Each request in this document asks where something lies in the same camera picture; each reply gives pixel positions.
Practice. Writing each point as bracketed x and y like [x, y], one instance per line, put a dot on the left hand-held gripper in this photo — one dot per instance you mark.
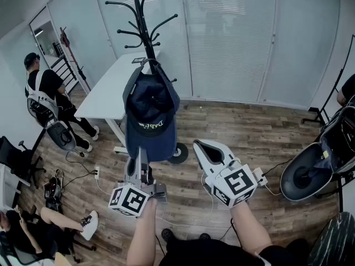
[130, 199]

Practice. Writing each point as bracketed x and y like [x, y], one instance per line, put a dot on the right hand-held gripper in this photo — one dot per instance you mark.
[235, 184]

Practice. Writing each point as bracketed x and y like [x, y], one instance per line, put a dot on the navy blue baseball cap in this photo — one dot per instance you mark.
[151, 137]

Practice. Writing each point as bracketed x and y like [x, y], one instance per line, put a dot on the black metal coat rack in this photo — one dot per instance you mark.
[142, 26]

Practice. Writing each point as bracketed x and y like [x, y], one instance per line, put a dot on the person's right forearm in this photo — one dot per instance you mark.
[249, 229]

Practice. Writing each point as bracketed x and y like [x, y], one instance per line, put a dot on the person's left forearm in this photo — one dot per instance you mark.
[145, 237]

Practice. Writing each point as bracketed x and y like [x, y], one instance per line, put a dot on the black shelf rack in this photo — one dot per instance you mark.
[65, 71]

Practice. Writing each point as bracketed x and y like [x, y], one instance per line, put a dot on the red wooden coat rack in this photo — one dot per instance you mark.
[72, 57]

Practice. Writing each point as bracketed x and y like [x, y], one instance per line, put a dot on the white power strip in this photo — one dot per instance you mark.
[97, 173]
[260, 176]

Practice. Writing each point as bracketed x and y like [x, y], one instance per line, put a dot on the person's black shoe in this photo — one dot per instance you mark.
[204, 236]
[167, 234]

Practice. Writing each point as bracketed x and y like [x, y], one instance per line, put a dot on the white sneaker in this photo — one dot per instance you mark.
[90, 226]

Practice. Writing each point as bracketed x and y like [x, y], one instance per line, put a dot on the white table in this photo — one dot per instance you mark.
[108, 93]

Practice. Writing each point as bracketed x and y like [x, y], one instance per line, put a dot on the black equipment pile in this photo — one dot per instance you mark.
[52, 190]

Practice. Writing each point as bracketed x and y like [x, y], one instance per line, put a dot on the large open grey backpack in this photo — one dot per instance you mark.
[308, 173]

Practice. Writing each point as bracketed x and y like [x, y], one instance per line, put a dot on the person's black shirt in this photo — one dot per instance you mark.
[216, 253]

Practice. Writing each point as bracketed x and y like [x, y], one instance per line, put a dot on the flat black device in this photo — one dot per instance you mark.
[138, 60]

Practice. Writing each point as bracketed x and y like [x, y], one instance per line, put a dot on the black office chair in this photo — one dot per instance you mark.
[16, 159]

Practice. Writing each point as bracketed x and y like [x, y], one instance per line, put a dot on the white cabinet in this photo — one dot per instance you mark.
[7, 187]

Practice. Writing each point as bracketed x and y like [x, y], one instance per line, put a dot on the black metal stand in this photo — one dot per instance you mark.
[323, 112]

